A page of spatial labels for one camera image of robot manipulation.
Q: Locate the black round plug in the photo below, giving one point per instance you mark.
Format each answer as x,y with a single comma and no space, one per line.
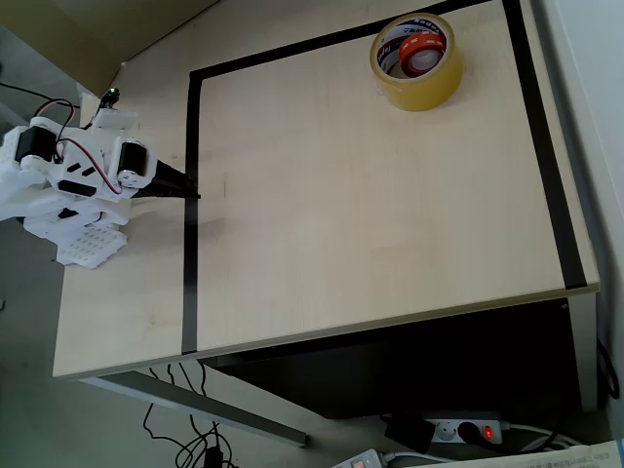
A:
468,433

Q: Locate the grey slanted table beam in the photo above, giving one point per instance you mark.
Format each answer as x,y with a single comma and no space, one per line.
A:
219,402

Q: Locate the white power strip orange switch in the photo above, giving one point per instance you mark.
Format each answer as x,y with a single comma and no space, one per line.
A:
358,460

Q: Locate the red tape roll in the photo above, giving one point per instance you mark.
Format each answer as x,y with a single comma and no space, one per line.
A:
414,44

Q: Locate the grey upright table leg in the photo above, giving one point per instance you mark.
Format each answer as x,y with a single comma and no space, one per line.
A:
585,351

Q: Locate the yellow packing tape roll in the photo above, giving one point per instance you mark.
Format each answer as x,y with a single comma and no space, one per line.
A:
429,95

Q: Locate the white power strip red switch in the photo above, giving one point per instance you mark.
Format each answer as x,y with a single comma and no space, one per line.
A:
446,431

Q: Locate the black power adapter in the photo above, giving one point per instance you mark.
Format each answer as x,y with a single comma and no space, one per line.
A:
407,431

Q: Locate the dark panel under table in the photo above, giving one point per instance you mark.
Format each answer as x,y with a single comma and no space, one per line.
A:
390,370

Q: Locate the black board with green LED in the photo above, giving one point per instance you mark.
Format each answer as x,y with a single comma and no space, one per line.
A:
110,96

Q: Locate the long black tape strip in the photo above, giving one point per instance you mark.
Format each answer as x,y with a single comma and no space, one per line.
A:
544,146
191,244
341,33

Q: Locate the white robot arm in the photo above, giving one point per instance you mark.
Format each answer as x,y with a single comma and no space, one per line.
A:
29,205

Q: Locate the white controller box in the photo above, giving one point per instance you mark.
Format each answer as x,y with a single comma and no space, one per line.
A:
117,118

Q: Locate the printed newspaper sheet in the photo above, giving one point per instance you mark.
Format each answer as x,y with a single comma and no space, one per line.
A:
560,458

